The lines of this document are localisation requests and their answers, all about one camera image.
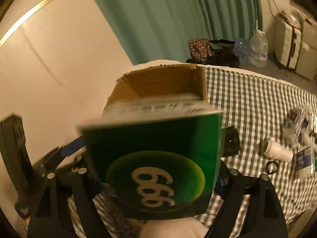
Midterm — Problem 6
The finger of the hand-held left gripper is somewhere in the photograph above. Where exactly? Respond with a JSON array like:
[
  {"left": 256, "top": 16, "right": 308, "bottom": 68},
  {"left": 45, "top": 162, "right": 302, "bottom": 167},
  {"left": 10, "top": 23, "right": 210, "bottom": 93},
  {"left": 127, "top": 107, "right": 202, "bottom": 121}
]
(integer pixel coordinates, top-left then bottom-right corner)
[{"left": 0, "top": 114, "right": 34, "bottom": 212}]

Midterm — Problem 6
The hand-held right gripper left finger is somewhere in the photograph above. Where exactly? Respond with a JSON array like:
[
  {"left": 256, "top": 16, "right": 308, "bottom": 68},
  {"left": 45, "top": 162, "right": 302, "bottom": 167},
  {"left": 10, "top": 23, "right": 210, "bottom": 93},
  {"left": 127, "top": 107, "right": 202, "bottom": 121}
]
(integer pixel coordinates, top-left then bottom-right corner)
[{"left": 27, "top": 137, "right": 112, "bottom": 238}]

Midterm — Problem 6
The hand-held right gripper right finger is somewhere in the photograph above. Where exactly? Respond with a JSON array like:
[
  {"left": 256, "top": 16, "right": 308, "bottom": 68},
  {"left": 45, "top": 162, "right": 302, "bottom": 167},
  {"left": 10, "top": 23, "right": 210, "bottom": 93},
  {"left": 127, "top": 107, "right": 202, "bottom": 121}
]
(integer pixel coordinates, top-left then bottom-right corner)
[{"left": 205, "top": 126, "right": 289, "bottom": 238}]

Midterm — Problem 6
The green medicine box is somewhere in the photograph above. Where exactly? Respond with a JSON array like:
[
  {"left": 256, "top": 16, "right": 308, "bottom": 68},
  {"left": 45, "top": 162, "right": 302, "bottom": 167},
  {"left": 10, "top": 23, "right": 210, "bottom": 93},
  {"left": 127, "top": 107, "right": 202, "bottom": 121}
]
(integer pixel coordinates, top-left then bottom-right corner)
[{"left": 77, "top": 104, "right": 226, "bottom": 221}]

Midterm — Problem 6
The brown cardboard box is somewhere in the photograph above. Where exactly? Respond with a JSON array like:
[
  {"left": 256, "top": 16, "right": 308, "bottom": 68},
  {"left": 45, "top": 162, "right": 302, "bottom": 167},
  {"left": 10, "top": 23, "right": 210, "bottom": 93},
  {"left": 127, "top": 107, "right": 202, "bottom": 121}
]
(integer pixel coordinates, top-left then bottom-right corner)
[{"left": 103, "top": 63, "right": 208, "bottom": 119}]

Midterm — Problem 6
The white pill bottle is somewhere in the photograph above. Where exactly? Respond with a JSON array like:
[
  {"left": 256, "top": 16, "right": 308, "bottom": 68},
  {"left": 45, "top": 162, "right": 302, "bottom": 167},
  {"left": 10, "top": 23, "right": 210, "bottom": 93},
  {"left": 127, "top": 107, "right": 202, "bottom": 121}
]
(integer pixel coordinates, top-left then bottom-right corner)
[{"left": 263, "top": 137, "right": 294, "bottom": 163}]

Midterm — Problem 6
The white box with red mark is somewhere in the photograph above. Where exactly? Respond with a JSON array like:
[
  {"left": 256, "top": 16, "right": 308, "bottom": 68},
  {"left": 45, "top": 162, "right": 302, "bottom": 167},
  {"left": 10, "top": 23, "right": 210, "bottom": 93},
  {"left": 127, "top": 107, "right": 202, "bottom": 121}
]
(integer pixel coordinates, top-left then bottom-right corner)
[{"left": 283, "top": 108, "right": 306, "bottom": 132}]

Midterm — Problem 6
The white tube with blue label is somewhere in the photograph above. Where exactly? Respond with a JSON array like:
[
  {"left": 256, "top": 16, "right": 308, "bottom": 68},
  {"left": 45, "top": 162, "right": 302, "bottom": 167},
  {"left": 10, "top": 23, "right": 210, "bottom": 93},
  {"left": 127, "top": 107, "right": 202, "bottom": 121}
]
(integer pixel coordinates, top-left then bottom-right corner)
[{"left": 297, "top": 146, "right": 315, "bottom": 179}]

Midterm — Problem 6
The black bag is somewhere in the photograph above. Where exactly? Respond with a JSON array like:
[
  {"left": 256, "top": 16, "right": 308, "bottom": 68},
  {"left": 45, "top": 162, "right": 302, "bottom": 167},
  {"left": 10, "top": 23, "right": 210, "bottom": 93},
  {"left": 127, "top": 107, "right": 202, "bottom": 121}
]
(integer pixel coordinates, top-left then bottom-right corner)
[{"left": 186, "top": 40, "right": 241, "bottom": 68}]

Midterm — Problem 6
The crushed blue water bottle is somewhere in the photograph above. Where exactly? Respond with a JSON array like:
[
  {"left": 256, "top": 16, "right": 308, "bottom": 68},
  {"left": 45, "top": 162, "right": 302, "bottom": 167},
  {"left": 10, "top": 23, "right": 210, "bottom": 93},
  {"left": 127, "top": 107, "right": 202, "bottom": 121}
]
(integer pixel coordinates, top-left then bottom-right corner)
[{"left": 233, "top": 38, "right": 253, "bottom": 63}]

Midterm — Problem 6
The brown patterned bag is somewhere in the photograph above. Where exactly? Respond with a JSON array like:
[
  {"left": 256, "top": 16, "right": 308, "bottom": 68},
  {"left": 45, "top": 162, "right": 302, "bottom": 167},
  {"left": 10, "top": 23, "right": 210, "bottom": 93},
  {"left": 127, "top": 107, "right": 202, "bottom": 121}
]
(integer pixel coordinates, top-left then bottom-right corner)
[{"left": 187, "top": 39, "right": 214, "bottom": 60}]

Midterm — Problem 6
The large clear water bottle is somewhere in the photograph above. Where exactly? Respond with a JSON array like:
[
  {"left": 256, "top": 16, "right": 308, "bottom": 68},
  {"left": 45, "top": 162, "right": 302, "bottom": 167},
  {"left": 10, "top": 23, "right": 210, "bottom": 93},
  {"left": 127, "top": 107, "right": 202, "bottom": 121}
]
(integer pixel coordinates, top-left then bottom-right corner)
[{"left": 248, "top": 29, "right": 269, "bottom": 68}]

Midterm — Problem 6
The white suitcase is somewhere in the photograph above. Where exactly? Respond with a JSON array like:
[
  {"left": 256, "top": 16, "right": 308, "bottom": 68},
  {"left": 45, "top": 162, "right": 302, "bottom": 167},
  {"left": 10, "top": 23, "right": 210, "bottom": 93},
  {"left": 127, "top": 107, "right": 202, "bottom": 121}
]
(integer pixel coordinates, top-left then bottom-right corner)
[{"left": 274, "top": 17, "right": 303, "bottom": 70}]

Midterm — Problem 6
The green curtain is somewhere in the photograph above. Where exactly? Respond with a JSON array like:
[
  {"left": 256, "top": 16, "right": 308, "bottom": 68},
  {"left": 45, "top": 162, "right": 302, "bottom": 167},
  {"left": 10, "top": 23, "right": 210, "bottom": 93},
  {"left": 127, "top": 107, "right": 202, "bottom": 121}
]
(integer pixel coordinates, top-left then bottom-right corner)
[{"left": 85, "top": 0, "right": 263, "bottom": 66}]

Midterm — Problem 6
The black hair tie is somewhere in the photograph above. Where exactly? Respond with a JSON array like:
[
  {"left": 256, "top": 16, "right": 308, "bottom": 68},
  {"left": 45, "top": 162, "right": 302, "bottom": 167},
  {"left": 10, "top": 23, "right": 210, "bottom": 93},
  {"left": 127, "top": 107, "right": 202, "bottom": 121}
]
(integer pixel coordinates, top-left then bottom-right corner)
[{"left": 266, "top": 161, "right": 279, "bottom": 175}]

